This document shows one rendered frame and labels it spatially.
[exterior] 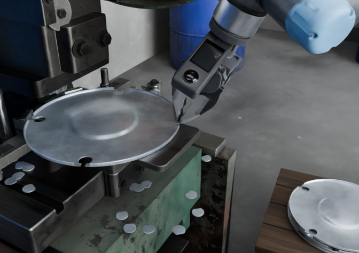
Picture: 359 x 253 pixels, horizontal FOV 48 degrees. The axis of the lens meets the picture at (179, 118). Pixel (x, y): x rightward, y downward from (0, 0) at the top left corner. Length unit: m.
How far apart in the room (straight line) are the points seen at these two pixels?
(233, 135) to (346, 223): 1.15
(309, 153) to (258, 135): 0.29
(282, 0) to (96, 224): 0.49
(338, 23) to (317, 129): 1.88
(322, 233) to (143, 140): 0.62
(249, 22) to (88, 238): 0.44
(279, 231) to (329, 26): 0.75
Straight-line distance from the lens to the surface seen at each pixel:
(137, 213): 0.77
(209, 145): 0.95
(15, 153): 0.79
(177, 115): 0.74
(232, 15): 0.62
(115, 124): 0.75
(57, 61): 0.72
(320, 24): 0.52
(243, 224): 1.69
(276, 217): 1.22
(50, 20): 0.64
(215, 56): 0.64
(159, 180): 0.84
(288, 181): 1.36
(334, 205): 1.25
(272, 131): 2.31
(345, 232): 1.19
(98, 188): 0.79
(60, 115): 0.82
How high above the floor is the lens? 1.16
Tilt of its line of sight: 29 degrees down
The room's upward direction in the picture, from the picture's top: straight up
